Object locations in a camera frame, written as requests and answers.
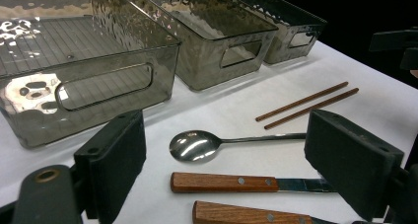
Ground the steel spoon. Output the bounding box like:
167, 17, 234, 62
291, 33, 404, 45
169, 129, 308, 164

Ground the wooden handled fork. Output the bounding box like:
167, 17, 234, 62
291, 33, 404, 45
191, 200, 341, 224

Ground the wooden handled knife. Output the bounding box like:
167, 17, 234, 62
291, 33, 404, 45
170, 171, 337, 194

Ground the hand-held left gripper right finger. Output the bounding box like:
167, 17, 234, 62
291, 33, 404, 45
304, 109, 405, 222

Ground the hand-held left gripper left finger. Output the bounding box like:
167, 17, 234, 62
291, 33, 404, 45
73, 109, 148, 224

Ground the smoky clear plastic bin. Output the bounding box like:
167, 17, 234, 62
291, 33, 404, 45
226, 0, 328, 66
112, 0, 280, 92
0, 0, 182, 150

